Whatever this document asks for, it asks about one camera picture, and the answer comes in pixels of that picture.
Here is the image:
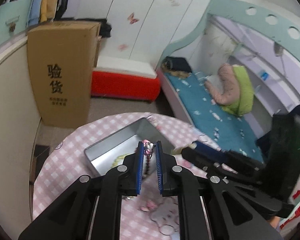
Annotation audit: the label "dark red bead bracelet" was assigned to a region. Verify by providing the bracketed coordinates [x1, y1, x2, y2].
[142, 139, 156, 179]

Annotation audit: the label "pink checkered tablecloth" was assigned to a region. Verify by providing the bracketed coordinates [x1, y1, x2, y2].
[32, 112, 238, 240]

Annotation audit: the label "large cardboard box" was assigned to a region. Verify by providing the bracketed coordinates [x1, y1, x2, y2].
[27, 21, 101, 128]

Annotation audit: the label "hanging clothes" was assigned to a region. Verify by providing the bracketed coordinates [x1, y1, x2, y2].
[27, 0, 68, 27]

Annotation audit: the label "red white storage ottoman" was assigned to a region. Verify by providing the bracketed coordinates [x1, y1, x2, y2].
[91, 56, 161, 102]

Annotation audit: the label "pink green rolled quilt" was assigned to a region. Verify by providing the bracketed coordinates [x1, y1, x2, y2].
[204, 63, 254, 117]

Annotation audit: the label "cream cabinet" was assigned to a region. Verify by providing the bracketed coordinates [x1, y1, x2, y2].
[0, 37, 40, 239]

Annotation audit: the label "grey metal tin box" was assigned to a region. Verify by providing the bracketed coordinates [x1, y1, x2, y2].
[84, 117, 174, 176]

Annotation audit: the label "mint green drawer unit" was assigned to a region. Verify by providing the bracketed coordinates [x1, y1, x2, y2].
[0, 0, 31, 45]

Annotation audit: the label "blue bed mattress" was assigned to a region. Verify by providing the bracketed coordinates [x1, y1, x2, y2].
[164, 73, 263, 162]

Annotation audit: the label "black clothes on box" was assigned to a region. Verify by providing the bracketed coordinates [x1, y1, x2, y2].
[75, 18, 112, 38]

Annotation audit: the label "dark folded clothes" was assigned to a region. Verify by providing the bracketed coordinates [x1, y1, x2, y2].
[161, 56, 192, 73]

